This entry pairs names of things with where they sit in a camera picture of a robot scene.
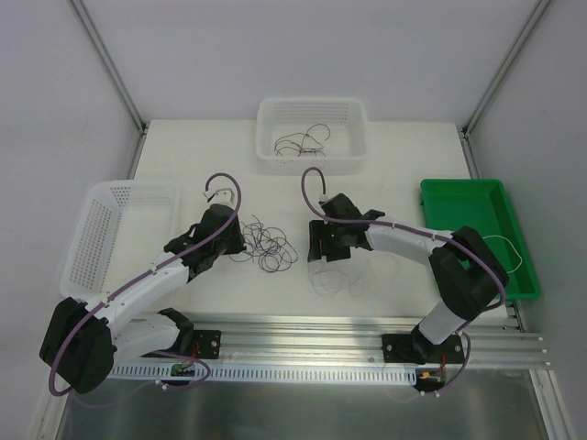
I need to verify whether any green plastic tray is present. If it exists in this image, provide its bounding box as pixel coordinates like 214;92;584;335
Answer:
420;179;541;301

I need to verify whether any white basket at back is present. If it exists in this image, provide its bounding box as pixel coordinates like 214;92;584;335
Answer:
255;97;370;175

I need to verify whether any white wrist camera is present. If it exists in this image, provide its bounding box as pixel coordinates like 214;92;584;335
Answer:
203;188;236;209
318;193;330;204

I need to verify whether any white basket at left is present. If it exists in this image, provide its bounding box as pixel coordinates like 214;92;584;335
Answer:
60;180;181;300

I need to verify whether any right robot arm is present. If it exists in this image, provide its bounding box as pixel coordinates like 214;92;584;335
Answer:
307;193;509;365

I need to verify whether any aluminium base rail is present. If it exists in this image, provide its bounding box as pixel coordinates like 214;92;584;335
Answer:
187;313;553;369

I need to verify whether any white slotted cable duct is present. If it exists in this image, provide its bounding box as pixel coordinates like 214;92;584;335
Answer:
109;362;416;386

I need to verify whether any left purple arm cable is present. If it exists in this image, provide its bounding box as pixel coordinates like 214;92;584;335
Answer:
48;171;244;398

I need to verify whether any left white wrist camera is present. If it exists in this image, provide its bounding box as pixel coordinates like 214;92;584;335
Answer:
203;188;236;209

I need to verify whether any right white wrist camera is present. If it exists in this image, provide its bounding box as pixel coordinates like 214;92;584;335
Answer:
318;193;330;204

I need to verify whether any right aluminium frame post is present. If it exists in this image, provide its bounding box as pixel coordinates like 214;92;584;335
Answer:
461;0;553;140

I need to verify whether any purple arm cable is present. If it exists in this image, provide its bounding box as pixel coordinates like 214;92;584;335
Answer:
48;171;244;398
300;167;510;313

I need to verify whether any white basket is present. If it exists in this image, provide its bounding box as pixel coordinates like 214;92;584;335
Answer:
255;97;370;175
60;180;181;300

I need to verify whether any purple cable bundle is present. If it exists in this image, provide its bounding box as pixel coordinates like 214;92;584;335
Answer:
228;213;300;274

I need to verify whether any brown thin cable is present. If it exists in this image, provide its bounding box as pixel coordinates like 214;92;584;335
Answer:
273;123;332;158

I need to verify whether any left aluminium frame post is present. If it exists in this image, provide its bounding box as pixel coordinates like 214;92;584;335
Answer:
68;0;147;134

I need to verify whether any aluminium frame post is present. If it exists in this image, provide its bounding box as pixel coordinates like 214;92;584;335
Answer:
68;0;147;134
461;0;553;140

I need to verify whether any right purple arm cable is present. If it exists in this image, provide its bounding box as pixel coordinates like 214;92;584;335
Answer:
300;167;510;313

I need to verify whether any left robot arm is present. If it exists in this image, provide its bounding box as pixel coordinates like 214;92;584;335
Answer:
39;203;245;396

